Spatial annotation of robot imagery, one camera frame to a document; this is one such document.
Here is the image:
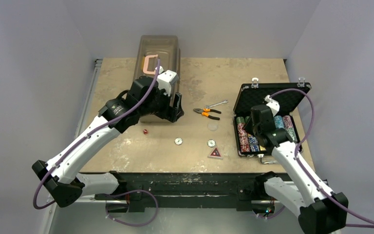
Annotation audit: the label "clear round disc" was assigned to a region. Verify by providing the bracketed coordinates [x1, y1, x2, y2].
[207, 122, 219, 131]

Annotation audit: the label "yellow green chip row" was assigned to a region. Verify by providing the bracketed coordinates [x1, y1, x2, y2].
[247, 133, 260, 152]

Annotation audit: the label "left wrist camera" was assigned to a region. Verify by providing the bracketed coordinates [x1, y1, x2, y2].
[157, 66, 180, 97]

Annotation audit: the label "red green chip row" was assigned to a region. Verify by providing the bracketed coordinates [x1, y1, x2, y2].
[236, 117, 250, 152]

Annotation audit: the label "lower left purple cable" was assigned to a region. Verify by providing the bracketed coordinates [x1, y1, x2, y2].
[105, 189, 159, 227]

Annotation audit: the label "black metal table frame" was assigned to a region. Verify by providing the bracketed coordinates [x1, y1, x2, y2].
[81, 173, 296, 213]

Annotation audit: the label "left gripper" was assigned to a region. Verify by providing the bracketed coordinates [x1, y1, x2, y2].
[139, 85, 183, 122]

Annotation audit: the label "white poker chip right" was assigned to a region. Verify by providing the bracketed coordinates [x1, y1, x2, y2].
[207, 139, 216, 148]

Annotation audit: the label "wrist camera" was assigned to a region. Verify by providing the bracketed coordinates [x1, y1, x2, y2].
[264, 95, 280, 117]
[157, 66, 180, 97]

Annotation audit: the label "red triangle dealer marker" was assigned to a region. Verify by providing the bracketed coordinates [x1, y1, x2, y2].
[207, 147, 223, 159]

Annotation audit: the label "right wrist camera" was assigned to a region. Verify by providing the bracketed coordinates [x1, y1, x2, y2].
[264, 95, 280, 117]

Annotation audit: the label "white poker chip left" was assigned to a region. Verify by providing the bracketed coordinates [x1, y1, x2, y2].
[174, 137, 183, 145]

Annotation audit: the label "light blue chip row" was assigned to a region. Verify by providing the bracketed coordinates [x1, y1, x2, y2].
[274, 116, 285, 129]

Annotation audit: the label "black poker case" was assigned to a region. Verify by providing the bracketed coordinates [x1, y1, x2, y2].
[233, 78, 312, 158]

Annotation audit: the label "silver wrench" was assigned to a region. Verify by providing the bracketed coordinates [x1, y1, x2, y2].
[204, 99, 228, 109]

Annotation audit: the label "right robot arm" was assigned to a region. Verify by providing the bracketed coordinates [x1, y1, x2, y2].
[250, 104, 349, 234]

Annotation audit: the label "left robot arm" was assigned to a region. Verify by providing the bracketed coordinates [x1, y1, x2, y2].
[32, 71, 184, 208]

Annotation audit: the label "pink box handle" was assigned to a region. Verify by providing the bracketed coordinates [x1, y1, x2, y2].
[142, 55, 158, 75]

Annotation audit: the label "translucent brown storage box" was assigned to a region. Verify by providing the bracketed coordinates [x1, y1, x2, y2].
[126, 35, 180, 122]

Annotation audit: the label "white poker chip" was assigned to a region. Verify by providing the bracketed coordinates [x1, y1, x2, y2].
[207, 139, 216, 148]
[174, 137, 183, 145]

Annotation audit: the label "orange black pliers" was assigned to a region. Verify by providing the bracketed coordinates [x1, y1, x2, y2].
[193, 108, 222, 120]

